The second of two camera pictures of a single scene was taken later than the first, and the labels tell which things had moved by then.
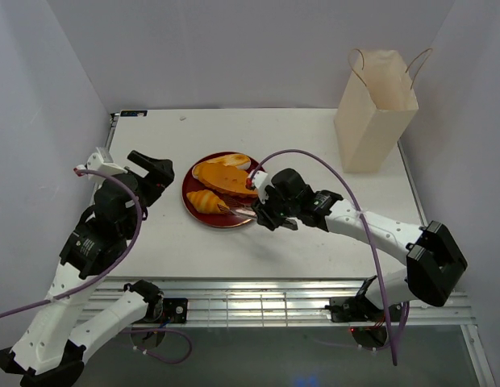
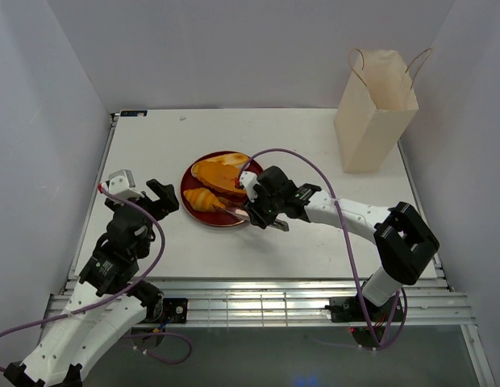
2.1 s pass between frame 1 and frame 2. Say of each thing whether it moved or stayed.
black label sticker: stayed
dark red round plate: stayed
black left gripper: moved
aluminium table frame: stayed
